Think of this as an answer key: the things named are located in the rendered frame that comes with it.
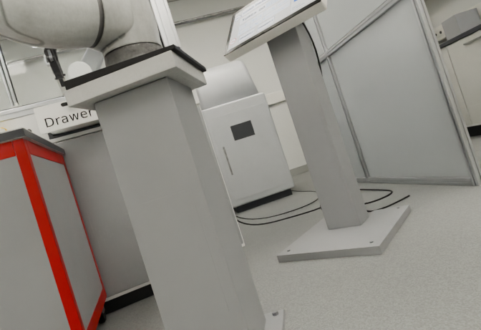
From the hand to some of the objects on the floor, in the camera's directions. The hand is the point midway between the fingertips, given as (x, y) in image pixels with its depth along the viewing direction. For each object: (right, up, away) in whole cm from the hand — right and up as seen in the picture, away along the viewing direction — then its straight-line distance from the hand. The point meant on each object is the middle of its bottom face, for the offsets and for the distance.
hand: (63, 85), depth 142 cm
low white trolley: (-6, -103, -21) cm, 105 cm away
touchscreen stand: (+117, -64, +21) cm, 135 cm away
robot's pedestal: (+66, -79, -47) cm, 113 cm away
